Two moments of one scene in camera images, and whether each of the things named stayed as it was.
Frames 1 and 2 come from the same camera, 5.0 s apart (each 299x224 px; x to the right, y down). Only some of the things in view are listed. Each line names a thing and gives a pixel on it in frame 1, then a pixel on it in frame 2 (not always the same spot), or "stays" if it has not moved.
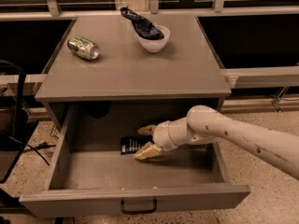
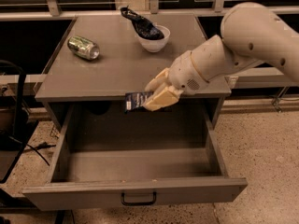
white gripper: [161, 134] to [184, 73]
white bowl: [155, 45] stays
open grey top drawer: [93, 171] stays
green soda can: [82, 47] stays
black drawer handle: [139, 212] to [138, 203]
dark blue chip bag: [146, 29] stays
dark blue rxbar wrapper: [130, 145] to [135, 100]
